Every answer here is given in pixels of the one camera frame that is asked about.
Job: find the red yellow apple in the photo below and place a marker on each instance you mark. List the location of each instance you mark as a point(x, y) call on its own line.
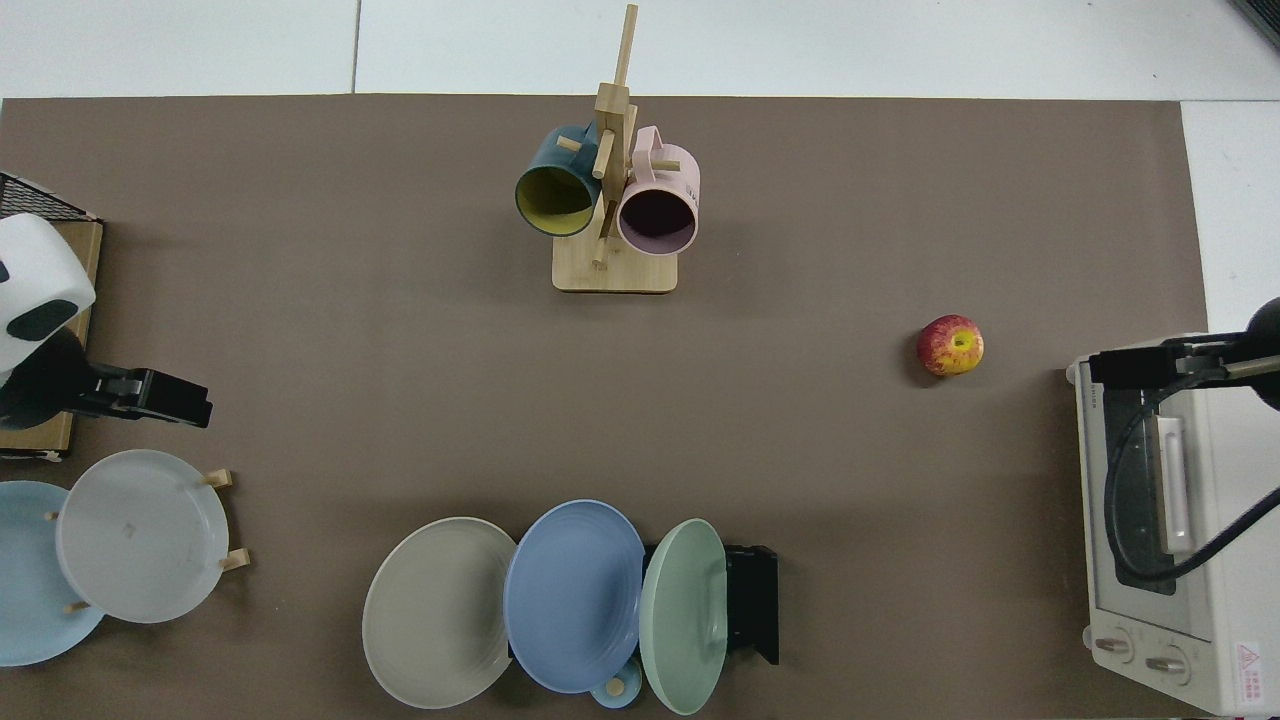
point(950, 346)

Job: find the wooden plate rack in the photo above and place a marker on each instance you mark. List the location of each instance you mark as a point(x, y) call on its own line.
point(225, 478)

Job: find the grey plate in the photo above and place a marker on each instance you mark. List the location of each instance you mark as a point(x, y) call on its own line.
point(140, 535)

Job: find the light blue plate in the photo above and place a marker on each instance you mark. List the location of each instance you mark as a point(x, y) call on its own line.
point(30, 590)

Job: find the beige plate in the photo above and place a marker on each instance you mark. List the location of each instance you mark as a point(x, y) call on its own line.
point(435, 615)

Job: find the black dish rack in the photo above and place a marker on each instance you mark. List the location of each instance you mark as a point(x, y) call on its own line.
point(755, 600)

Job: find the pale green plate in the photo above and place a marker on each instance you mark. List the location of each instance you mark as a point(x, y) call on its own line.
point(680, 620)

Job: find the pale toaster oven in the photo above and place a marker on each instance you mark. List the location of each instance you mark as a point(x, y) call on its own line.
point(1235, 560)

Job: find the brown table cloth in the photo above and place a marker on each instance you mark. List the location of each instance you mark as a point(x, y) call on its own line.
point(400, 350)

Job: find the dark grey corner object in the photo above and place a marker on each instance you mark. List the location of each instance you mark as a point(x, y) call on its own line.
point(1262, 20)

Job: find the dark blue cup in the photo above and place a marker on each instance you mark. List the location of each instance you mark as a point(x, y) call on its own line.
point(555, 195)

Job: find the wooden cup stand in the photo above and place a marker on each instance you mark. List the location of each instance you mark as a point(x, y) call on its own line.
point(615, 270)

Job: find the pink cup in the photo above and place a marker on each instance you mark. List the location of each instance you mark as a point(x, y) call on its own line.
point(665, 175)

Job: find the small blue round thing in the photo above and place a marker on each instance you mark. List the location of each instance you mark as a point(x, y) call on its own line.
point(615, 692)

